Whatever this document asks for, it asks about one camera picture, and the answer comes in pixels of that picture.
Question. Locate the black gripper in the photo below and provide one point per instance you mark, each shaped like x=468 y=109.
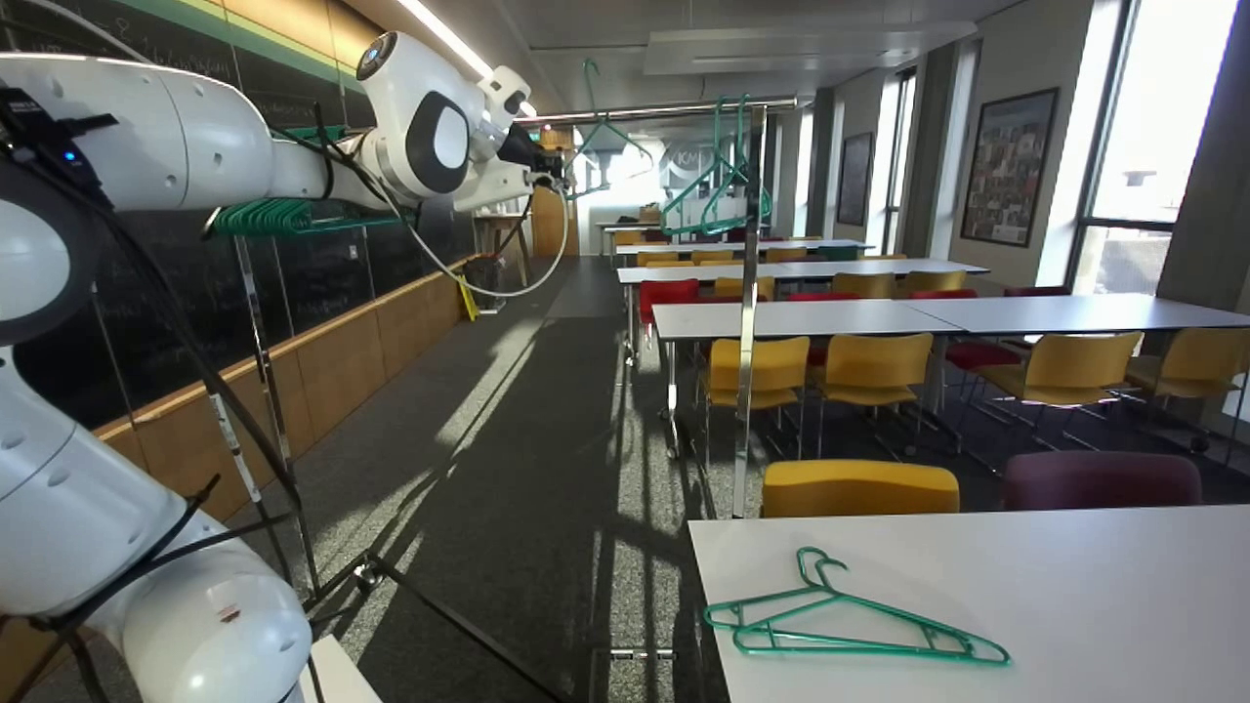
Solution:
x=524 y=143

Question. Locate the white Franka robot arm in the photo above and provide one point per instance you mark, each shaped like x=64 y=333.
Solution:
x=169 y=143

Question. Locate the green hanger bundle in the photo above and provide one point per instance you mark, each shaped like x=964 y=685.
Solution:
x=298 y=216

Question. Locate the green plastic clothes hanger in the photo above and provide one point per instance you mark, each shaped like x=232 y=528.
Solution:
x=824 y=595

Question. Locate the wooden door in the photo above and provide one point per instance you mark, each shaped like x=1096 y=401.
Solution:
x=552 y=221

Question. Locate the ceiling light strip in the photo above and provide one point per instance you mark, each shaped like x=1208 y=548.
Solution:
x=451 y=42

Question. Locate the red chair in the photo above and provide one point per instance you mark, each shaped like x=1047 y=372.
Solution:
x=667 y=301
x=981 y=355

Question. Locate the white long table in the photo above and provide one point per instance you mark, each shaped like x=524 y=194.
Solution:
x=727 y=249
x=783 y=271
x=832 y=319

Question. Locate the yellow chair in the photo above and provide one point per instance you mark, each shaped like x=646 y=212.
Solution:
x=758 y=372
x=859 y=491
x=1194 y=360
x=865 y=286
x=878 y=367
x=1067 y=367

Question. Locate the small framed picture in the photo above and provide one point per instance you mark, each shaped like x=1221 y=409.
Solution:
x=856 y=182

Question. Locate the metal clothes rack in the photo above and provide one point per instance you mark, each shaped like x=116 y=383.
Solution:
x=749 y=429

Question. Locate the tall window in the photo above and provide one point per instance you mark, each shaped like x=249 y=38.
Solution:
x=900 y=159
x=1156 y=117

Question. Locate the framed colourful poster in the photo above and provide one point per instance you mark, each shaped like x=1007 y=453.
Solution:
x=1008 y=166

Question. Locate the white flat board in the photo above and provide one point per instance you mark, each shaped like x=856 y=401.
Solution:
x=341 y=668

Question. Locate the maroon chair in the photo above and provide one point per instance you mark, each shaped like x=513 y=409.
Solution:
x=1099 y=479

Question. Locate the dark chalkboard wall panel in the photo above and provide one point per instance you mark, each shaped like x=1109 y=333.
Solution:
x=327 y=286

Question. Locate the wooden wall ledge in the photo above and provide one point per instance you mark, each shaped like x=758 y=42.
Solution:
x=352 y=354

